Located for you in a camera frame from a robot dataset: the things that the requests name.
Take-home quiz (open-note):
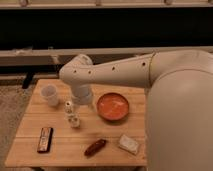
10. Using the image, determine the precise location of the clear plastic cup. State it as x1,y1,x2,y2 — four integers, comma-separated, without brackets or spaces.
40,84,59,107

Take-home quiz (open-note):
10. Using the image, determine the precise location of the wooden table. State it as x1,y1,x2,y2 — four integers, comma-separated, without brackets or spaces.
5,79,146,167

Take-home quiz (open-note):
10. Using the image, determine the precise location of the brown sausage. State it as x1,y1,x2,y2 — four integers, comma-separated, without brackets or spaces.
84,139,107,157

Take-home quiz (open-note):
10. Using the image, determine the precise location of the orange round bowl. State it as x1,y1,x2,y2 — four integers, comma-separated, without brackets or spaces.
97,93,129,121

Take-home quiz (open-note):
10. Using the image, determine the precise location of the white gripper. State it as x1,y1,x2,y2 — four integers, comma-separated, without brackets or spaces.
71,85,93,105

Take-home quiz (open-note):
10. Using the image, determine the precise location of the white wrapped packet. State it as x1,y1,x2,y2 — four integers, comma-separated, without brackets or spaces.
118,134,139,155

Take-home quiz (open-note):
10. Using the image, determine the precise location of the small clear bottle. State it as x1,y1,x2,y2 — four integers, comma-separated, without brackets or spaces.
64,101,80,128

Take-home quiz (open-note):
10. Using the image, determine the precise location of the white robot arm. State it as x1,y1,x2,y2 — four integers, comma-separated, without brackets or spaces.
59,50,213,171

